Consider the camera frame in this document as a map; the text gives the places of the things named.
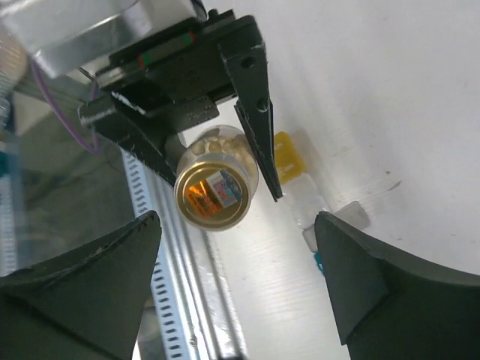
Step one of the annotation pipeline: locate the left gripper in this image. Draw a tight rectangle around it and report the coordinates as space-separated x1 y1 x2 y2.
79 10 282 200

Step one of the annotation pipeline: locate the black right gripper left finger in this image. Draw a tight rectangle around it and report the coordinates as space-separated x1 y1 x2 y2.
1 211 161 359

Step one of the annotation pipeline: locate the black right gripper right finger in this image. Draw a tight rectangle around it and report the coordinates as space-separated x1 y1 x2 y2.
314 211 479 359

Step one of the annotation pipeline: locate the clear bottle of yellow pills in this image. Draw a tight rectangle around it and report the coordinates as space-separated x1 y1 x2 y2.
174 125 259 231

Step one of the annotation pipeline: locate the gold bottle cap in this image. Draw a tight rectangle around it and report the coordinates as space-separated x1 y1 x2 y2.
174 161 254 232

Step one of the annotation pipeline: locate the weekly pill organizer strip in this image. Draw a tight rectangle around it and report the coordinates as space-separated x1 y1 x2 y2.
272 129 372 277

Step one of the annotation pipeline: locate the slotted cable duct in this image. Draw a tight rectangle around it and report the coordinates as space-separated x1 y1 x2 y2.
121 151 194 359

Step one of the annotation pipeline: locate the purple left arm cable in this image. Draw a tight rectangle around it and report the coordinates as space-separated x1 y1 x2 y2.
29 59 102 153

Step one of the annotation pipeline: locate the aluminium mounting rail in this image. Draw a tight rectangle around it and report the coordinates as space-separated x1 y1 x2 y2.
147 169 248 359

